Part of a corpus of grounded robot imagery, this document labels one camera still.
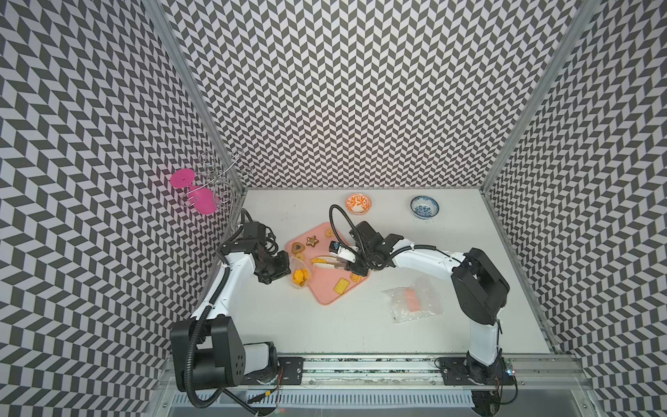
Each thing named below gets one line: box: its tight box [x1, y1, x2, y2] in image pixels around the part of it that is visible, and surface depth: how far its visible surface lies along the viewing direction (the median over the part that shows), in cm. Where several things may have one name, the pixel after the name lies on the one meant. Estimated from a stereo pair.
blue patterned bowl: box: [409, 195, 441, 219], surface depth 110 cm
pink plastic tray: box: [285, 222, 370, 305], surface depth 93 cm
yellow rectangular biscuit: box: [333, 278, 351, 295], surface depth 91 cm
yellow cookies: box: [292, 268, 309, 287], surface depth 90 cm
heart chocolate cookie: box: [290, 241, 306, 254], surface depth 101 cm
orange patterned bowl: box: [345, 192, 373, 215], surface depth 113 cm
